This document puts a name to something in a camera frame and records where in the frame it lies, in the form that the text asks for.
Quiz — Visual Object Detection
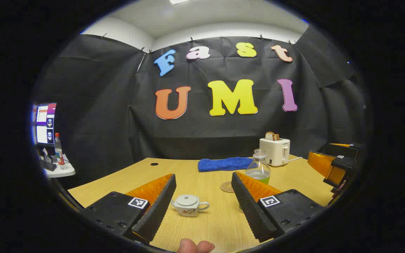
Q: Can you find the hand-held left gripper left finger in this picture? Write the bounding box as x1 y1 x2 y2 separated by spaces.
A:
81 173 177 245

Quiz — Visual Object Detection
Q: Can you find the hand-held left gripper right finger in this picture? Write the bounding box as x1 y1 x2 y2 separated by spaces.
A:
231 171 326 244

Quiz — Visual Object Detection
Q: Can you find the white teacup lid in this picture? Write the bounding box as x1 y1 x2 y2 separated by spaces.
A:
175 194 199 207

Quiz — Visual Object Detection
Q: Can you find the white teacup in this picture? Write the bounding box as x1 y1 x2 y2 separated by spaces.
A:
171 199 210 217

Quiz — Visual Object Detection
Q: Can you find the green label water bottle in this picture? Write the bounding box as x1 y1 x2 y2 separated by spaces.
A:
238 149 271 214

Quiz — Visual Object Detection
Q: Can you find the clear bottle red cap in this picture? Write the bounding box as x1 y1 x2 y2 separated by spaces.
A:
54 132 66 170

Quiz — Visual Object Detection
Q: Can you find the blue towel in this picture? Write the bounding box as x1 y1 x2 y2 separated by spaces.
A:
198 157 256 173

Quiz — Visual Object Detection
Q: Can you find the white toaster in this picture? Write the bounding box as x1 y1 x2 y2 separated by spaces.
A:
259 138 291 167

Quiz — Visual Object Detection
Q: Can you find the black backdrop cloth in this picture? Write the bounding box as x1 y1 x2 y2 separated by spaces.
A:
36 26 366 190

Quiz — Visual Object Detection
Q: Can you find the white side table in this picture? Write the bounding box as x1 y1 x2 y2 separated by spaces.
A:
41 155 76 179

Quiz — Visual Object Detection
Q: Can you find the small black desk gadget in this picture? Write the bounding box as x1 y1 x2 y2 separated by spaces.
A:
40 148 58 172

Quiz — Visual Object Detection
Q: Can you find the computer monitor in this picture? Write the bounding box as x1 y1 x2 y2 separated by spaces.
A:
31 102 57 147

